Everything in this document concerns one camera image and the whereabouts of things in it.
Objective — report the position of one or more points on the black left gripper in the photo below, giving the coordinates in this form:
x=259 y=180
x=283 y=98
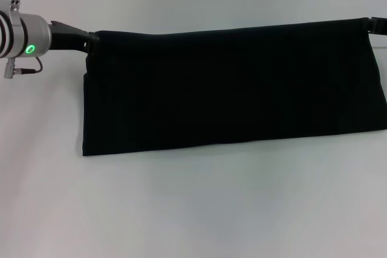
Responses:
x=69 y=39

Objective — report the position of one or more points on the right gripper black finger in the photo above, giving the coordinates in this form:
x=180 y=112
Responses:
x=379 y=24

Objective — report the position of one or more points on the black t-shirt with white print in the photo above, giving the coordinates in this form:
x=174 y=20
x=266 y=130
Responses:
x=226 y=89

